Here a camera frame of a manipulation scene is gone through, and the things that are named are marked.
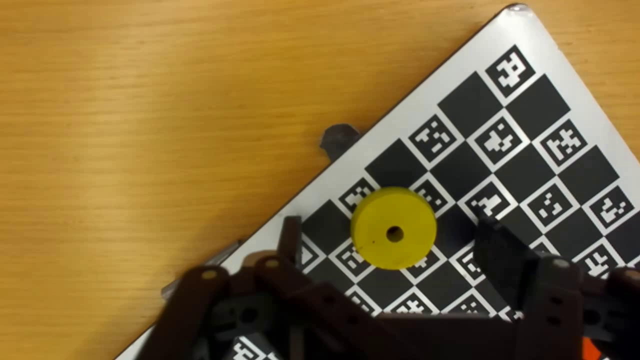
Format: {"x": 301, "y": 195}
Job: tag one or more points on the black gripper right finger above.
{"x": 553, "y": 306}

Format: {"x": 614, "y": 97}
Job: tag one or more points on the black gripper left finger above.
{"x": 220, "y": 312}

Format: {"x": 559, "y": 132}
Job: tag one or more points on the checkered calibration board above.
{"x": 533, "y": 112}

